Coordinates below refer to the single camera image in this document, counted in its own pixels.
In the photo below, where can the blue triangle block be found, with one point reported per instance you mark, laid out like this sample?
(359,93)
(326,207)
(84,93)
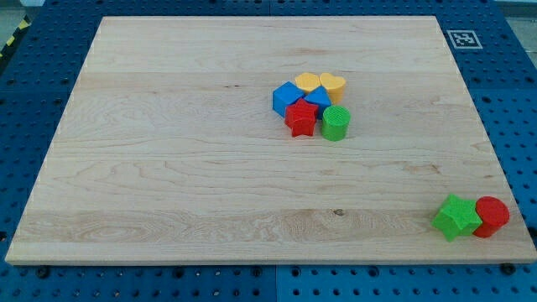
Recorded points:
(319,97)

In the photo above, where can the red cylinder block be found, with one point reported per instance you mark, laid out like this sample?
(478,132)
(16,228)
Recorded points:
(494,215)

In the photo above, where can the green star block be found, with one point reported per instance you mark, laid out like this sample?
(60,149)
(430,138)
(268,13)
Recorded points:
(457,217)

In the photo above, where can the red star block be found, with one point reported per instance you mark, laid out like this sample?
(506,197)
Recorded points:
(301,117)

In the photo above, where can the yellow hexagon block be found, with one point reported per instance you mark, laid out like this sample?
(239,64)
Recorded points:
(307,82)

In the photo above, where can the wooden board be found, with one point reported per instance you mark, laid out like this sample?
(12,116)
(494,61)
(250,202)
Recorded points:
(169,152)

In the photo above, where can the blue cube block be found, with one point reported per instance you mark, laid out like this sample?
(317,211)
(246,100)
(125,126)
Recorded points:
(284,96)

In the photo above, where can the white fiducial marker tag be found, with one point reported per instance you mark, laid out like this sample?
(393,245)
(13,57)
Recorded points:
(464,39)

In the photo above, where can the green cylinder block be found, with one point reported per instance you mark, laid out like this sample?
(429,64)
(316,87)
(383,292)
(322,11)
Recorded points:
(335,122)

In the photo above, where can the yellow black hazard tape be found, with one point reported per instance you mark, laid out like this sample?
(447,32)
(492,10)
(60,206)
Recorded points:
(16,37)

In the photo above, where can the yellow heart block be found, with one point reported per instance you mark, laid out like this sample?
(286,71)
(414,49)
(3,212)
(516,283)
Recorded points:
(334,85)

